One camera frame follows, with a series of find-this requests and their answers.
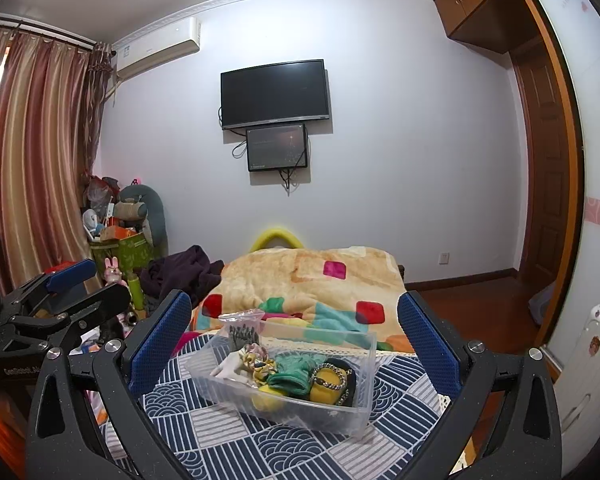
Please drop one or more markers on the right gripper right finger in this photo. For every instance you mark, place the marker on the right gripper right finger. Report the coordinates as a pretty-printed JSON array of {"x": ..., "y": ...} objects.
[{"x": 434, "y": 353}]

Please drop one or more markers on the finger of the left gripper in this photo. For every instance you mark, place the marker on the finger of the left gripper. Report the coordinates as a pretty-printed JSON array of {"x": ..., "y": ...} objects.
[
  {"x": 67, "y": 279},
  {"x": 101, "y": 309}
]

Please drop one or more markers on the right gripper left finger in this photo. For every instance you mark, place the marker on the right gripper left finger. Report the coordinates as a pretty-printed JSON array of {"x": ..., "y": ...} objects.
[{"x": 152, "y": 342}]

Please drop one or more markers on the white sock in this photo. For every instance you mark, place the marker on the white sock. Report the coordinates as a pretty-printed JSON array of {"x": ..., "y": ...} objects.
[{"x": 232, "y": 369}]

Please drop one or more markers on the grey item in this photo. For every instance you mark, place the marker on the grey item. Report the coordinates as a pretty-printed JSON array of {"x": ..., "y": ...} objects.
[{"x": 242, "y": 328}]

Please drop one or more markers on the colourful patterned scarf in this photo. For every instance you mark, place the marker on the colourful patterned scarf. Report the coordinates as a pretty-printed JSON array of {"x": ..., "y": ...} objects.
[{"x": 258, "y": 363}]

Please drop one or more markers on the clear plastic storage box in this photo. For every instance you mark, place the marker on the clear plastic storage box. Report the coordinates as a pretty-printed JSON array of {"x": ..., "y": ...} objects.
[{"x": 293, "y": 336}]

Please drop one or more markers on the yellow fuzzy ball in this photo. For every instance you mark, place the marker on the yellow fuzzy ball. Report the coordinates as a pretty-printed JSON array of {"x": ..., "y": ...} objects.
[{"x": 268, "y": 400}]

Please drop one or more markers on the green knitted glove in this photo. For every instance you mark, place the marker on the green knitted glove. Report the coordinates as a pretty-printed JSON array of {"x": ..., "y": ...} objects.
[{"x": 295, "y": 371}]

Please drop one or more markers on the yellow sponge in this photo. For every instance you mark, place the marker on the yellow sponge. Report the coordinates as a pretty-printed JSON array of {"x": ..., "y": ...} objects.
[{"x": 328, "y": 385}]

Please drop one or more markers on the red box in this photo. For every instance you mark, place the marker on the red box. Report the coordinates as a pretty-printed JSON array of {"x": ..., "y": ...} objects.
[{"x": 60, "y": 267}]

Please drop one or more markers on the pink rabbit toy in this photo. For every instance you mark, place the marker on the pink rabbit toy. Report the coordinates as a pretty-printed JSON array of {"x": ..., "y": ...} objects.
[{"x": 112, "y": 272}]

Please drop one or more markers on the green cardboard box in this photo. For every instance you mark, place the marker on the green cardboard box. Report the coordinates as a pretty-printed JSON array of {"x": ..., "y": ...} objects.
[{"x": 133, "y": 252}]

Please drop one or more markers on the dark purple garment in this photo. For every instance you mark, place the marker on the dark purple garment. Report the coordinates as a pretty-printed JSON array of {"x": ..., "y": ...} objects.
[{"x": 190, "y": 271}]

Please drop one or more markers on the grey plush toy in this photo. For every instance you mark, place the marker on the grey plush toy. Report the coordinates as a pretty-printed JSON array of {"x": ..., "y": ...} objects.
[{"x": 141, "y": 207}]

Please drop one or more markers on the colourful fleece blanket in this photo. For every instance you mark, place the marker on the colourful fleece blanket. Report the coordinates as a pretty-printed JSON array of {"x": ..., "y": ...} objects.
[{"x": 354, "y": 289}]

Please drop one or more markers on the white suitcase with stickers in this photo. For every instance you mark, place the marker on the white suitcase with stickers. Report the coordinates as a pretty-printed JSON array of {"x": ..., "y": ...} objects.
[{"x": 577, "y": 394}]

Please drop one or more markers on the striped red curtain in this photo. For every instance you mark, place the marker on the striped red curtain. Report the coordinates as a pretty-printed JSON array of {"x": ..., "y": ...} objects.
[{"x": 51, "y": 102}]

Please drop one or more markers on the brown wooden door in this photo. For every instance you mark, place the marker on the brown wooden door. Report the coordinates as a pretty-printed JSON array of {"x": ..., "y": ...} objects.
[{"x": 554, "y": 176}]

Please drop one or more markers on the white air conditioner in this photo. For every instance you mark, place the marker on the white air conditioner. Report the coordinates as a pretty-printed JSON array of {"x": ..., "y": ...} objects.
[{"x": 163, "y": 45}]

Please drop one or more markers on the wall socket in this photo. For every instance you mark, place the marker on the wall socket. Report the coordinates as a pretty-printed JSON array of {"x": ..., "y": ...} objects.
[{"x": 444, "y": 258}]

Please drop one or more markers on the small wall monitor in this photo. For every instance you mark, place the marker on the small wall monitor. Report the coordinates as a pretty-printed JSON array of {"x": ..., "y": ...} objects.
[{"x": 280, "y": 147}]

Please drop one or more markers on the large wall television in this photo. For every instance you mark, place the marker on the large wall television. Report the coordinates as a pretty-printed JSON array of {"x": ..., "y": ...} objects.
[{"x": 274, "y": 93}]

